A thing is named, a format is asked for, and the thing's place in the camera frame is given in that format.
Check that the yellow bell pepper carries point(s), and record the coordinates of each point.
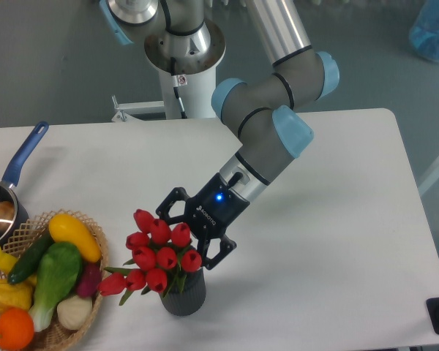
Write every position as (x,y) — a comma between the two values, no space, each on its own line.
(15,296)

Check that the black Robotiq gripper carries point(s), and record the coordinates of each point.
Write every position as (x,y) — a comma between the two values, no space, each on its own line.
(216,210)

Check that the dark grey ribbed vase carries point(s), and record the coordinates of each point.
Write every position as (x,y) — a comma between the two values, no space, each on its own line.
(191,298)

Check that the purple radish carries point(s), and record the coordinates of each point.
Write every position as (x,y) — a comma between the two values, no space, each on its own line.
(89,280)

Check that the yellow squash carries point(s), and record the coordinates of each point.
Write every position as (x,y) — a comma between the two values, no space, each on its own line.
(66,228)

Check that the green cucumber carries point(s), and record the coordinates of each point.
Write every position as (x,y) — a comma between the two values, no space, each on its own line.
(29,261)

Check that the yellow banana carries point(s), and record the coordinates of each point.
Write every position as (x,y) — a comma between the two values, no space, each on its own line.
(7,262)

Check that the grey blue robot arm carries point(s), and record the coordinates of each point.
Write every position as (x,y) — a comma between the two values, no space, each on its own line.
(262,116)

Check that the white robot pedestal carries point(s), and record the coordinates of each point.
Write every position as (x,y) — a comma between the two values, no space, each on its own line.
(187,70)

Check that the blue handled saucepan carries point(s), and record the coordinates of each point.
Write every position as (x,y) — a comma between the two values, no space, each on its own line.
(12,174)

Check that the blue transparent bag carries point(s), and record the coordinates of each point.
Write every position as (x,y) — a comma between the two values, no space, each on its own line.
(424,33)

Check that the orange fruit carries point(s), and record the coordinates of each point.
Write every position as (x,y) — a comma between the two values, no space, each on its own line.
(16,329)

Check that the red tulip bouquet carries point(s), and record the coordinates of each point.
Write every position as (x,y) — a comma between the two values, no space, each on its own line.
(163,261)

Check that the woven wicker basket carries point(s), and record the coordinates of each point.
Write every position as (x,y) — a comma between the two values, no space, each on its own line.
(56,337)

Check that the green bok choy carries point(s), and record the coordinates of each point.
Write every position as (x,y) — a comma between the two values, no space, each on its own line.
(57,274)

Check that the white garlic bulb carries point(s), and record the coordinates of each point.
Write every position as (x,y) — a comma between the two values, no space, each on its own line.
(73,312)

